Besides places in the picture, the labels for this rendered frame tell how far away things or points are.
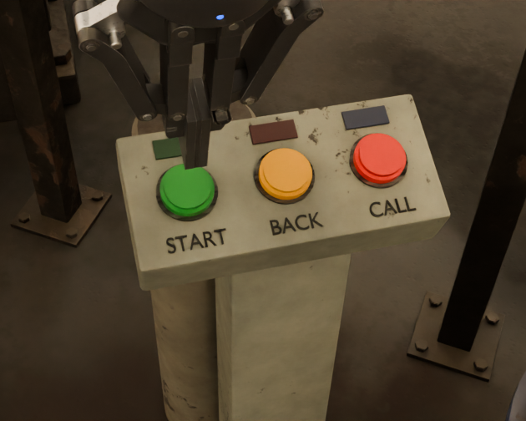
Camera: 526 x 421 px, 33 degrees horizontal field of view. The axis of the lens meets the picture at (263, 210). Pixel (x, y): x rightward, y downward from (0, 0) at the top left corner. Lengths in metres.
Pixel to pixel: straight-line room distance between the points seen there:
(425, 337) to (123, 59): 0.92
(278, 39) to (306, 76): 1.23
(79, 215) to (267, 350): 0.72
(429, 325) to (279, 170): 0.71
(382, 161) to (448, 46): 1.16
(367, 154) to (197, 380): 0.48
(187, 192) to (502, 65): 1.23
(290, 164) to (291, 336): 0.18
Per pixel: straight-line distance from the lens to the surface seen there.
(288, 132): 0.68
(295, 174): 0.65
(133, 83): 0.48
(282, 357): 0.80
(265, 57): 0.49
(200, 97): 0.54
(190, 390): 1.09
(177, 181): 0.64
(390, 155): 0.68
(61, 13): 1.76
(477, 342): 1.32
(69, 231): 1.42
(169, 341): 1.02
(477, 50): 1.83
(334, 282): 0.73
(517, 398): 0.80
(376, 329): 1.32
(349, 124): 0.69
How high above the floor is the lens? 1.08
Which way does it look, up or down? 48 degrees down
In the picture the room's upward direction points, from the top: 2 degrees clockwise
